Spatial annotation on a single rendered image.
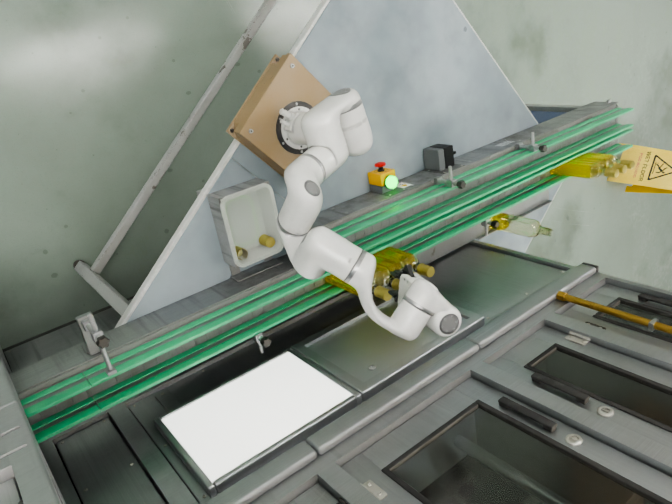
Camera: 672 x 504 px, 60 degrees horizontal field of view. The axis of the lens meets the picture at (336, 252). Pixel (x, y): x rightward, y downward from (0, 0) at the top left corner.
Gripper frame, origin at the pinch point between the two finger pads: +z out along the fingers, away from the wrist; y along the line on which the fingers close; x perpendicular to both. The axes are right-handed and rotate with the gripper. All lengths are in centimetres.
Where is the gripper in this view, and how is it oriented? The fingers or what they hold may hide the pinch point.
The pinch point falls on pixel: (396, 284)
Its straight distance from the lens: 159.2
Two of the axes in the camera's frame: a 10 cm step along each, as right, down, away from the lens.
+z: -3.3, -2.6, 9.1
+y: 0.6, -9.6, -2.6
